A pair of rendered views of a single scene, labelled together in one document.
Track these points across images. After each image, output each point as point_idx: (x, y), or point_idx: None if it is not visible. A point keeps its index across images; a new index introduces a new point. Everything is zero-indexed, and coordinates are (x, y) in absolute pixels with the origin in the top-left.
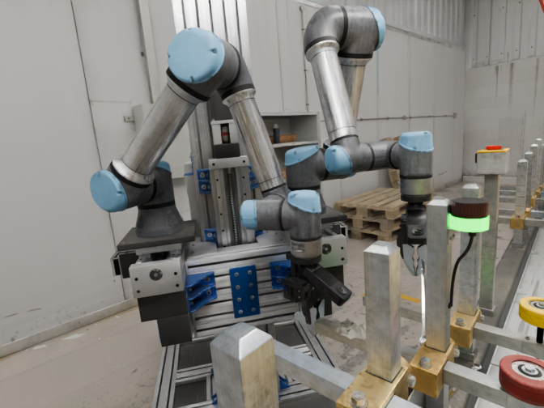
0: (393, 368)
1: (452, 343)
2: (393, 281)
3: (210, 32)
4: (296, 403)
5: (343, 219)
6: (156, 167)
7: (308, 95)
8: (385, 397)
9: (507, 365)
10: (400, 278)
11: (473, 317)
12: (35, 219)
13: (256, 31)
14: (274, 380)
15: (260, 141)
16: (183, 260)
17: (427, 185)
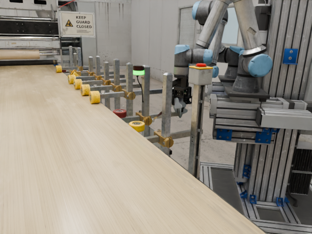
0: (126, 88)
1: (143, 116)
2: (126, 69)
3: (197, 2)
4: (239, 205)
5: (227, 95)
6: (230, 49)
7: None
8: (123, 90)
9: (123, 109)
10: (127, 71)
11: (159, 134)
12: None
13: None
14: (114, 65)
15: None
16: (221, 88)
17: (173, 69)
